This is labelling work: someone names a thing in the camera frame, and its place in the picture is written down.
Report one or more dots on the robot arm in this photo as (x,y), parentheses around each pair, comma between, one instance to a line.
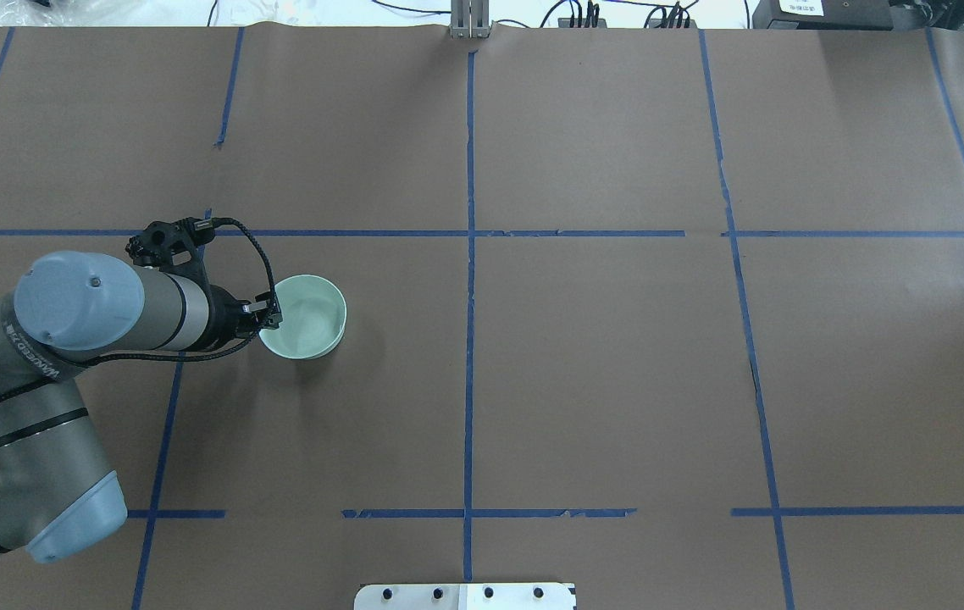
(69,312)

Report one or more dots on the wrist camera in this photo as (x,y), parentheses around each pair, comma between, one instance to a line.
(173,248)

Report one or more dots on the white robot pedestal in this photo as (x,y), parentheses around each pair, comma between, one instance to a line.
(508,595)

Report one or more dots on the aluminium frame post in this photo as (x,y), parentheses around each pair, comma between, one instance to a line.
(470,19)

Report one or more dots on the mint green bowl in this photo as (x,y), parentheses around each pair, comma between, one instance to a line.
(314,314)

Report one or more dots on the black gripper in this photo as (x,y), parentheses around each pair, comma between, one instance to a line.
(224,319)

